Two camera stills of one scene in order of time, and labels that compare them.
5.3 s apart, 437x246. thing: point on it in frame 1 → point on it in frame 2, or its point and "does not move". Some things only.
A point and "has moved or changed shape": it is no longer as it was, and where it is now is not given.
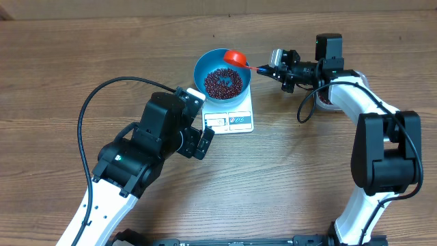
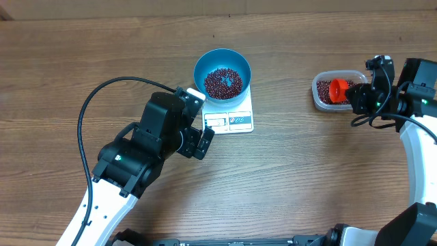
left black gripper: [193, 135] does not move
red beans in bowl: [214, 87] does not move
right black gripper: [291, 84] → [361, 96]
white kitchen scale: [236, 118] does not move
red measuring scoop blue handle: [238, 58] has moved or changed shape
